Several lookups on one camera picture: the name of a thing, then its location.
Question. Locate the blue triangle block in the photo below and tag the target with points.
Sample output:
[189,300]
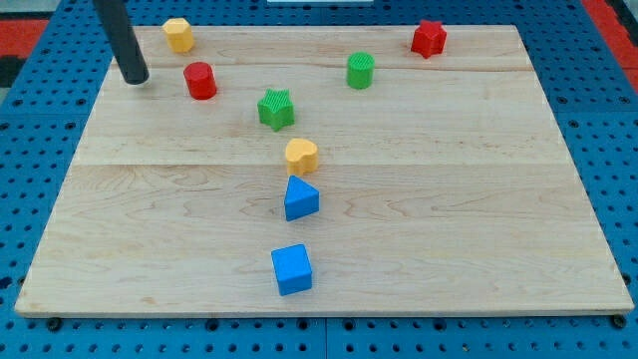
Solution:
[301,198]

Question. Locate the red star block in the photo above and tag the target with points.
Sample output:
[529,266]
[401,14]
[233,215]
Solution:
[429,38]

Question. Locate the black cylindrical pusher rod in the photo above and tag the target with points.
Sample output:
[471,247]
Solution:
[126,49]

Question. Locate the green cylinder block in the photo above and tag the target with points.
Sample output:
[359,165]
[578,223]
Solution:
[360,70]

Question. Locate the yellow hexagon block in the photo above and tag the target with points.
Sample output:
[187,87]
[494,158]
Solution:
[178,35]

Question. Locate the blue cube block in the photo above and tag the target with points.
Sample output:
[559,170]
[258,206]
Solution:
[292,268]

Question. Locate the yellow heart block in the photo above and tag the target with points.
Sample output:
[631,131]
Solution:
[301,157]

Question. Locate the red cylinder block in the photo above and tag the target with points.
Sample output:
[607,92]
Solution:
[200,80]

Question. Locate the green star block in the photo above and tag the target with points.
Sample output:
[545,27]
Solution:
[276,110]

